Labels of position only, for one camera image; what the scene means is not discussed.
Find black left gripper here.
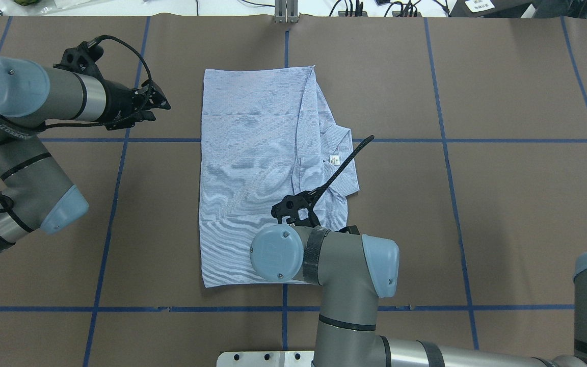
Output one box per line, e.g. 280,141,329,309
102,81,171,130

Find light blue striped shirt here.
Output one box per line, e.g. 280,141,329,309
199,66,354,288

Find grey aluminium frame post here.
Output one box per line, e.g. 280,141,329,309
274,0,300,24

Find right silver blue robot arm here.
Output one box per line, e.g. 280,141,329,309
250,224,587,366

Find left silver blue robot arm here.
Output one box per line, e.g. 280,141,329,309
0,51,170,253

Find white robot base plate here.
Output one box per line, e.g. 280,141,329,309
216,350,314,366

